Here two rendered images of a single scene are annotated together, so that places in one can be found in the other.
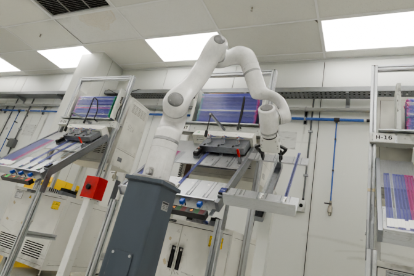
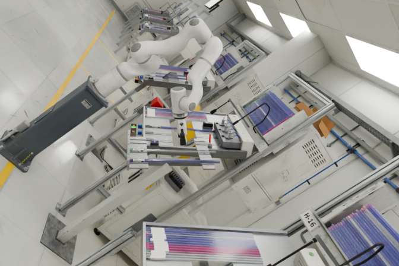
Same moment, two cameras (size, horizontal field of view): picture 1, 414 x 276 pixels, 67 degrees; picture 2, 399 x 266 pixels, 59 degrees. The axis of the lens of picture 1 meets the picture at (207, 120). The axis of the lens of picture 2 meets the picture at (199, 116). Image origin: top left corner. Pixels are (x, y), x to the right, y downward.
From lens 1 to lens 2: 1.78 m
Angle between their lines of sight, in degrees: 46
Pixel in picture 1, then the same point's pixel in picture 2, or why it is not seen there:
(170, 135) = (120, 68)
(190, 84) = (157, 44)
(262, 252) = (123, 190)
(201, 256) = not seen: hidden behind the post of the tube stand
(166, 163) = (105, 82)
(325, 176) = not seen: outside the picture
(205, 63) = (178, 36)
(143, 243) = (57, 109)
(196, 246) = not seen: hidden behind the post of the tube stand
